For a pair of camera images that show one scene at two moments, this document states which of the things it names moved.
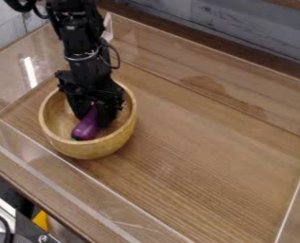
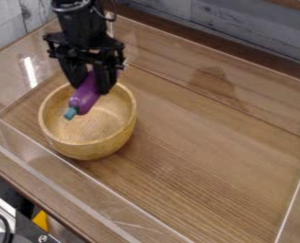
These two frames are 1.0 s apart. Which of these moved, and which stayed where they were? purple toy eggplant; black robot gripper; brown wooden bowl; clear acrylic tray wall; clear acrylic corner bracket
Moved: purple toy eggplant; black robot gripper
Stayed: clear acrylic corner bracket; clear acrylic tray wall; brown wooden bowl
